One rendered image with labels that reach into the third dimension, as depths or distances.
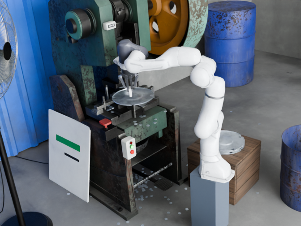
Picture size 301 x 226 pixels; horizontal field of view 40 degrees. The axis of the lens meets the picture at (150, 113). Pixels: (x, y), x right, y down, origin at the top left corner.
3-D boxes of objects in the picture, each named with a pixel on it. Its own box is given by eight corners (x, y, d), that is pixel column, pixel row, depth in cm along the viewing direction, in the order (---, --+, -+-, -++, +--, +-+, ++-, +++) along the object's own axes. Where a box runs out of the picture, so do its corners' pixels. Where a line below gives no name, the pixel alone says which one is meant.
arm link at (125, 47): (144, 68, 238) (150, 58, 244) (143, 49, 229) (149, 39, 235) (116, 63, 243) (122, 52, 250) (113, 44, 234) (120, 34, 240)
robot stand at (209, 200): (228, 223, 277) (229, 167, 257) (215, 240, 264) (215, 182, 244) (205, 214, 287) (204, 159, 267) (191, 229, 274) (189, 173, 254)
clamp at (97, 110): (116, 106, 288) (114, 93, 284) (96, 115, 278) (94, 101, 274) (110, 104, 292) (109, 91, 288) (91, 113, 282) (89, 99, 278)
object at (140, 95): (154, 104, 270) (154, 102, 270) (110, 107, 271) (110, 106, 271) (153, 87, 296) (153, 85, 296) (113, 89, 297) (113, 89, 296)
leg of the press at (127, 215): (139, 213, 293) (126, 97, 253) (126, 221, 286) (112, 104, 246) (67, 166, 355) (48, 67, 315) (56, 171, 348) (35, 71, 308)
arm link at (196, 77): (226, 93, 233) (232, 64, 224) (218, 106, 220) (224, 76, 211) (194, 84, 239) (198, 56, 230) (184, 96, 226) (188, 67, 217)
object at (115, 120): (160, 104, 301) (159, 96, 299) (112, 127, 275) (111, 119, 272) (133, 93, 321) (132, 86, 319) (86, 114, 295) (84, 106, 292)
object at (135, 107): (159, 116, 282) (157, 98, 276) (144, 124, 274) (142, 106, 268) (135, 106, 299) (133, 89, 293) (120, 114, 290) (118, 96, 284)
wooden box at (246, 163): (259, 179, 317) (261, 140, 302) (234, 206, 292) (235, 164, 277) (214, 163, 341) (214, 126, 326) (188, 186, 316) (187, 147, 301)
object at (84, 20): (100, 43, 256) (96, 7, 246) (85, 48, 249) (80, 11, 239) (80, 38, 271) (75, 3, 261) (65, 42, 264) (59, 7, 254)
